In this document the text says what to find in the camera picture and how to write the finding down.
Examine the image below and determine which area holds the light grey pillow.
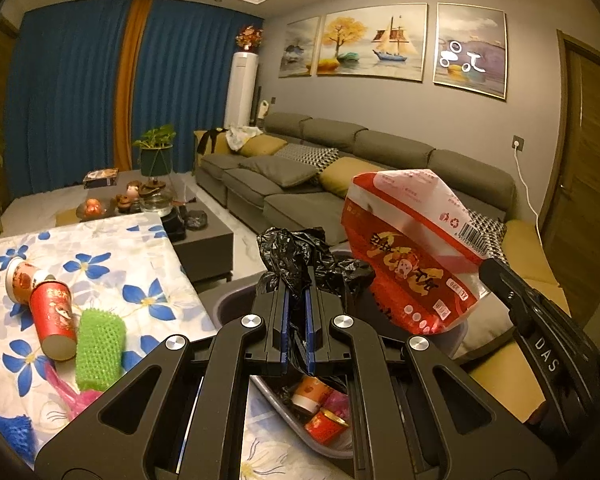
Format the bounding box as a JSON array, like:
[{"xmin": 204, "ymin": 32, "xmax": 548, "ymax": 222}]
[{"xmin": 457, "ymin": 302, "xmax": 517, "ymax": 358}]

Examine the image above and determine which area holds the brown ceramic figurine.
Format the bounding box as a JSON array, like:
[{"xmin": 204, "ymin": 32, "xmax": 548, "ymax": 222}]
[{"xmin": 116, "ymin": 184, "xmax": 142, "ymax": 211}]

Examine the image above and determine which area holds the red white snack bag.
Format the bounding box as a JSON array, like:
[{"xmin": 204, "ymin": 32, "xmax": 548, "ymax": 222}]
[{"xmin": 341, "ymin": 169, "xmax": 496, "ymax": 337}]

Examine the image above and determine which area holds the green foam net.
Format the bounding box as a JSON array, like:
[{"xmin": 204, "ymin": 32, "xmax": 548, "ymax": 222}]
[{"xmin": 75, "ymin": 308, "xmax": 127, "ymax": 392}]

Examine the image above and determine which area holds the large red paper cup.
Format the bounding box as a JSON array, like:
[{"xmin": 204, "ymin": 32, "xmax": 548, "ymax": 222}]
[{"xmin": 305, "ymin": 408, "xmax": 351, "ymax": 445}]

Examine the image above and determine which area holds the purple framed painting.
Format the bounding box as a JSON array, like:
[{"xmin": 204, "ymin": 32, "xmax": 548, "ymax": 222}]
[{"xmin": 432, "ymin": 2, "xmax": 508, "ymax": 100}]

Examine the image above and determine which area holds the blue foam net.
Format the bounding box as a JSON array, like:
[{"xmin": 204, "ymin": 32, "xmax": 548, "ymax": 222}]
[{"xmin": 0, "ymin": 399, "xmax": 33, "ymax": 461}]

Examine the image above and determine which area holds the brown wooden door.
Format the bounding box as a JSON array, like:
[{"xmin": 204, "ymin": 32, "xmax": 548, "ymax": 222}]
[{"xmin": 542, "ymin": 29, "xmax": 600, "ymax": 286}]

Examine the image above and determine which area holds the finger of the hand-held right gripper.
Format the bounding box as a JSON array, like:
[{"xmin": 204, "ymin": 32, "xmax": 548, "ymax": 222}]
[{"xmin": 479, "ymin": 257, "xmax": 531, "ymax": 328}]

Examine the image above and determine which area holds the glass bowl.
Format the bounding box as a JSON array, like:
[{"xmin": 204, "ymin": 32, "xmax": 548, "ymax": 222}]
[{"xmin": 142, "ymin": 195, "xmax": 173, "ymax": 216}]

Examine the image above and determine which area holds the grey sofa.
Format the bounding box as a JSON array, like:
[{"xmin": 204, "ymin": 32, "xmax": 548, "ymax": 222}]
[{"xmin": 195, "ymin": 112, "xmax": 566, "ymax": 411}]

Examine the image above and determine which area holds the small yellow pillow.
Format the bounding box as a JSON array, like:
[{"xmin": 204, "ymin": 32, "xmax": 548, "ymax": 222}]
[{"xmin": 237, "ymin": 135, "xmax": 288, "ymax": 158}]

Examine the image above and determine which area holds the black white patterned pillow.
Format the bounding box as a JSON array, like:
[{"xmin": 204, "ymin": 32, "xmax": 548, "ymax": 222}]
[
  {"xmin": 276, "ymin": 143, "xmax": 341, "ymax": 168},
  {"xmin": 467, "ymin": 207, "xmax": 508, "ymax": 256}
]

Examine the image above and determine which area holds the white power cable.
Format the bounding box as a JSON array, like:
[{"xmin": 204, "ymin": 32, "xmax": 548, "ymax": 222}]
[{"xmin": 515, "ymin": 147, "xmax": 543, "ymax": 241}]

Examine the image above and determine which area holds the flat grey pillow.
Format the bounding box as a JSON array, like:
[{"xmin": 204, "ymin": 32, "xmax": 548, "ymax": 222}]
[{"xmin": 240, "ymin": 155, "xmax": 321, "ymax": 188}]

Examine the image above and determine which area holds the small pink plastic bag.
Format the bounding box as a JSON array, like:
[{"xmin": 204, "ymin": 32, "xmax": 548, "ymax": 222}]
[{"xmin": 44, "ymin": 362, "xmax": 106, "ymax": 421}]

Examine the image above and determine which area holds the orange curtain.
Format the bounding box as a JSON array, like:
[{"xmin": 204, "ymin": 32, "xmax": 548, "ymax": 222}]
[{"xmin": 112, "ymin": 0, "xmax": 153, "ymax": 173}]

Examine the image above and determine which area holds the large yellow pillow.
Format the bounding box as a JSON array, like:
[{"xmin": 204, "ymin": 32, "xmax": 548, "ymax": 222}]
[{"xmin": 317, "ymin": 156, "xmax": 386, "ymax": 198}]

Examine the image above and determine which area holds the small black plastic bag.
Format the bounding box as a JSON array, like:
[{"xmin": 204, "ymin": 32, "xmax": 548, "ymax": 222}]
[{"xmin": 256, "ymin": 227, "xmax": 376, "ymax": 378}]

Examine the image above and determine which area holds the dark grey coffee table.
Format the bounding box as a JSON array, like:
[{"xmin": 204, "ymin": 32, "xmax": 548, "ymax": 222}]
[{"xmin": 10, "ymin": 170, "xmax": 233, "ymax": 286}]

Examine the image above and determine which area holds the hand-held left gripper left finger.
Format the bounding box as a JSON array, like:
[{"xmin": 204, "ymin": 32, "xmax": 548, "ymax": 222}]
[{"xmin": 34, "ymin": 267, "xmax": 293, "ymax": 480}]

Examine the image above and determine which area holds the pale paper cup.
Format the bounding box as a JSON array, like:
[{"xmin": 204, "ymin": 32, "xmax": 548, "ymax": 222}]
[{"xmin": 291, "ymin": 376, "xmax": 331, "ymax": 411}]

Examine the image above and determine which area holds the dark cloth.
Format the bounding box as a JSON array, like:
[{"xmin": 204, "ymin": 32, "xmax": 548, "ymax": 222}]
[{"xmin": 196, "ymin": 129, "xmax": 231, "ymax": 156}]

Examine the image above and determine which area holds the potted plant in green pot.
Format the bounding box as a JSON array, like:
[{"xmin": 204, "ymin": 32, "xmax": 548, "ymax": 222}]
[{"xmin": 132, "ymin": 125, "xmax": 177, "ymax": 177}]

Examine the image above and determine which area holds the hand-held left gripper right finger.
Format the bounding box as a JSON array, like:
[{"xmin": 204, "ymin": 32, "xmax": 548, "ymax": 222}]
[{"xmin": 304, "ymin": 267, "xmax": 546, "ymax": 480}]

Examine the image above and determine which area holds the small landscape painting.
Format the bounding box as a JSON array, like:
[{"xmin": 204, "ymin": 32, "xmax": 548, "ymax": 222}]
[{"xmin": 278, "ymin": 16, "xmax": 322, "ymax": 78}]

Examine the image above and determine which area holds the wide sailing ship painting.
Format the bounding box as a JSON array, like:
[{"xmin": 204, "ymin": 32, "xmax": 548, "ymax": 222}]
[{"xmin": 316, "ymin": 4, "xmax": 429, "ymax": 83}]

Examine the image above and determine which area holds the white standing air conditioner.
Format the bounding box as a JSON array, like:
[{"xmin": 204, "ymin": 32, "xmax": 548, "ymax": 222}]
[{"xmin": 224, "ymin": 51, "xmax": 258, "ymax": 128}]

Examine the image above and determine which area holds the white cloth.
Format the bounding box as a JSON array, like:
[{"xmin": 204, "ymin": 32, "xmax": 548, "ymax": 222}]
[{"xmin": 225, "ymin": 125, "xmax": 265, "ymax": 151}]

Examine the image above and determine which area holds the grey plastic bin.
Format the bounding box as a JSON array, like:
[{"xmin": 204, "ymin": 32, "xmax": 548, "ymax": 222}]
[{"xmin": 212, "ymin": 242, "xmax": 470, "ymax": 461}]

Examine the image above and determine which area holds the flat printed box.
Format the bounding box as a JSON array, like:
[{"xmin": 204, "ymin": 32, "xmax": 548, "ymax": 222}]
[{"xmin": 83, "ymin": 168, "xmax": 119, "ymax": 189}]

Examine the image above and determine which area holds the bowl of orange fruit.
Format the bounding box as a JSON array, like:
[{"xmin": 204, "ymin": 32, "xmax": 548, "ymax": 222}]
[{"xmin": 76, "ymin": 197, "xmax": 118, "ymax": 221}]

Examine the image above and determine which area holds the blue curtain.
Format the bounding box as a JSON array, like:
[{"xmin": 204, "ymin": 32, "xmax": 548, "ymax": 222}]
[
  {"xmin": 140, "ymin": 10, "xmax": 265, "ymax": 173},
  {"xmin": 17, "ymin": 0, "xmax": 131, "ymax": 193}
]

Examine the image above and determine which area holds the orange flower bouquet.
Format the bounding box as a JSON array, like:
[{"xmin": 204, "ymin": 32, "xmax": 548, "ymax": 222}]
[{"xmin": 235, "ymin": 25, "xmax": 265, "ymax": 53}]

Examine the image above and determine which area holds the white orange printed paper cup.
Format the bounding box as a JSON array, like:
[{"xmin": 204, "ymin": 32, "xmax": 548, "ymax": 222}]
[{"xmin": 5, "ymin": 258, "xmax": 56, "ymax": 305}]

